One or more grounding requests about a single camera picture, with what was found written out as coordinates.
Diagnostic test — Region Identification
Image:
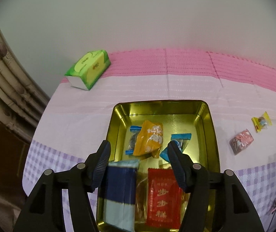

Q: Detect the yellow clear candy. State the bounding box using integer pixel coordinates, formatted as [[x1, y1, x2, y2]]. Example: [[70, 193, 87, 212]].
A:
[[251, 112, 272, 133]]

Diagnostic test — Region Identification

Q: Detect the red orange snack packet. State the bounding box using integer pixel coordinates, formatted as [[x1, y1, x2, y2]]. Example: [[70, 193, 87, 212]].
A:
[[146, 168, 183, 229]]

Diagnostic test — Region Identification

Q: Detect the navy blue snack packet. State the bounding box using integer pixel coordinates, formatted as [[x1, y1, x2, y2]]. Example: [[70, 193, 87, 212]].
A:
[[100, 159, 139, 231]]

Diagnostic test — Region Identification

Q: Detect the blue dark candy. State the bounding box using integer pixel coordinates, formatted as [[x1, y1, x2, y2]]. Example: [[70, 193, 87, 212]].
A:
[[159, 133, 192, 163]]

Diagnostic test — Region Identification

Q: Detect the clear fried snack bag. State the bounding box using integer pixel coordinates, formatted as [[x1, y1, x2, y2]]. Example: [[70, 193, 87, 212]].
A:
[[135, 162, 172, 224]]

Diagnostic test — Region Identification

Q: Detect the orange yellow snack packet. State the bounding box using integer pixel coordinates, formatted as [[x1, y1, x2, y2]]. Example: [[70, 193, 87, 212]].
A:
[[133, 120, 163, 159]]

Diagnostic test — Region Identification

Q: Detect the pink patterned candy box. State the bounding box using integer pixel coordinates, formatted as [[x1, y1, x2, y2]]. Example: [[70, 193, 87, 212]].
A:
[[229, 129, 254, 155]]

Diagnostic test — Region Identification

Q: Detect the pink purple checked tablecloth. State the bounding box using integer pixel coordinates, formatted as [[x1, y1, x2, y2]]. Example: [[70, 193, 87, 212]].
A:
[[22, 49, 276, 231]]

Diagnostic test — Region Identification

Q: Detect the maroon gold toffee tin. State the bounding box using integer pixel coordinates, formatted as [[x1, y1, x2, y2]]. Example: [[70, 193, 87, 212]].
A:
[[96, 100, 220, 231]]

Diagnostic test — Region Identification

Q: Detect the beige pleated curtain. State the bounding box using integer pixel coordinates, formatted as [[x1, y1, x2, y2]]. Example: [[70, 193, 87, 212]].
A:
[[0, 30, 49, 142]]

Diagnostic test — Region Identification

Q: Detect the green tissue pack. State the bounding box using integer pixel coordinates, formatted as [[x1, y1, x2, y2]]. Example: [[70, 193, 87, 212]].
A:
[[65, 50, 111, 91]]

